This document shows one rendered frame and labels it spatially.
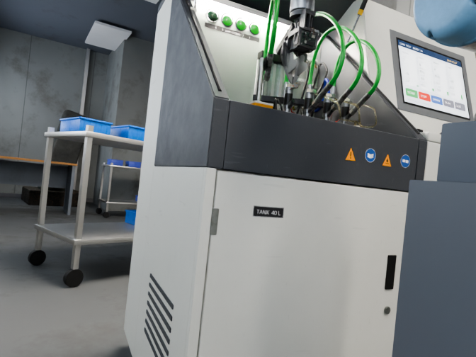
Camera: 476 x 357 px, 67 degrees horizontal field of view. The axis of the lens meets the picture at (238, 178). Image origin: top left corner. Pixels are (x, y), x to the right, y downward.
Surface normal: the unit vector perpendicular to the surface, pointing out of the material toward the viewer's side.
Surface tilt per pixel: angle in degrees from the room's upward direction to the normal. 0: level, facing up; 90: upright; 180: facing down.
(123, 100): 90
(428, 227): 90
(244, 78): 90
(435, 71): 76
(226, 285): 90
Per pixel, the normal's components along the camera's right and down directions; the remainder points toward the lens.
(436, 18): -0.94, 0.03
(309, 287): 0.41, 0.04
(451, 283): -0.86, -0.10
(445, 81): 0.43, -0.20
